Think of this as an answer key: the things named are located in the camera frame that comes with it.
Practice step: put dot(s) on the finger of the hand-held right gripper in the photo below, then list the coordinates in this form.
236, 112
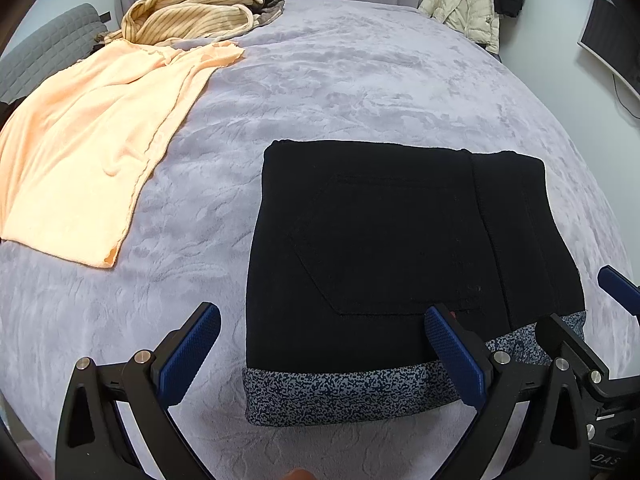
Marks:
617, 285
560, 332

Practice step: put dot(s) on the yellow striped garment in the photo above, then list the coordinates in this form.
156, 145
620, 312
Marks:
185, 15

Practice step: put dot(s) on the cream puffer jacket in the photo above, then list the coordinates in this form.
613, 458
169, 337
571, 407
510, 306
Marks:
465, 5

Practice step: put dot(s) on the person's left hand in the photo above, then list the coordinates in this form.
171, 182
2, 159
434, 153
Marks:
298, 475

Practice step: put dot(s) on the brown grey garment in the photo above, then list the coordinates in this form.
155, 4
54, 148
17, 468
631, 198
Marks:
267, 7

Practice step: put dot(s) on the black fleece-lined pants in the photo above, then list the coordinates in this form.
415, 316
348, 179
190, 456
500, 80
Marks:
375, 240

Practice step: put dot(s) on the wall-mounted television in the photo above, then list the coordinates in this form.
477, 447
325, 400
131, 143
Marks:
612, 45

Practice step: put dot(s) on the lavender plush blanket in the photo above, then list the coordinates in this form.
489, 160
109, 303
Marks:
350, 85

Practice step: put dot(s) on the orange towel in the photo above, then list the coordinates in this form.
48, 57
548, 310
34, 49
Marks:
85, 150

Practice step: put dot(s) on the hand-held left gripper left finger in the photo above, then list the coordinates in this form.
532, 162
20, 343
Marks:
192, 355

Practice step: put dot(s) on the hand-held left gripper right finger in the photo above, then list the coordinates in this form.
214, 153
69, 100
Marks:
455, 355

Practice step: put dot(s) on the grey sofa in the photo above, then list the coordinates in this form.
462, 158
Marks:
45, 50

